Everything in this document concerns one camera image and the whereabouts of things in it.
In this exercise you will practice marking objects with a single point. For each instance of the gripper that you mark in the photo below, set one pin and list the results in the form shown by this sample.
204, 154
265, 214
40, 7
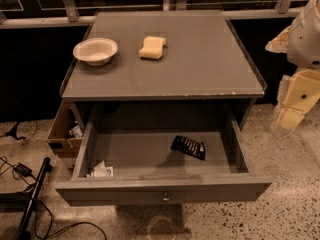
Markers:
305, 40

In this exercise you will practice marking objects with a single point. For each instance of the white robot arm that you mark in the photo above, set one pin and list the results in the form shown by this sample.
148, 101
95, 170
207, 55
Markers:
300, 41

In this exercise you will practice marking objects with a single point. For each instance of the grey cabinet with counter top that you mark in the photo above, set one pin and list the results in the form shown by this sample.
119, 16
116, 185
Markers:
202, 59

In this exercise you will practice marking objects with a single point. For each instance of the grey open top drawer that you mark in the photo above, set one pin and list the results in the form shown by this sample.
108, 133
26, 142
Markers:
145, 167

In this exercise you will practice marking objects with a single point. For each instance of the round metal drawer knob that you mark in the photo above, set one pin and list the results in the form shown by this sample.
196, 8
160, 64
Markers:
166, 198

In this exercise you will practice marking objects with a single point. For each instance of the yellow sponge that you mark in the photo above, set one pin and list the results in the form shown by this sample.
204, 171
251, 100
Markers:
152, 47

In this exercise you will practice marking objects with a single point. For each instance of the white bowl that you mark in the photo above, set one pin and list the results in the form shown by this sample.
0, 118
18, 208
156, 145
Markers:
95, 51

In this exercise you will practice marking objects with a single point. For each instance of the white crumpled wrapper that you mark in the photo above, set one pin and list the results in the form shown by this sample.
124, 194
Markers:
100, 170

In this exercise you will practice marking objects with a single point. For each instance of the white items in box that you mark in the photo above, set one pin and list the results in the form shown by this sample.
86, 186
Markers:
75, 132

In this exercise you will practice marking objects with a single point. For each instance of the brown cardboard box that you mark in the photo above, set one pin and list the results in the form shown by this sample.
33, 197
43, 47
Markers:
60, 140

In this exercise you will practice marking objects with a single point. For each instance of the metal window railing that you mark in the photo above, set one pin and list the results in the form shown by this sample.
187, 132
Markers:
66, 10

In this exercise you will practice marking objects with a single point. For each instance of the black power adapter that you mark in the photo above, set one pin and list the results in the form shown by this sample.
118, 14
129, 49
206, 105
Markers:
23, 170

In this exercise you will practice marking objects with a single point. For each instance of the black pole on floor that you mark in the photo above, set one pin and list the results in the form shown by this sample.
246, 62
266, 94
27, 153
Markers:
32, 199

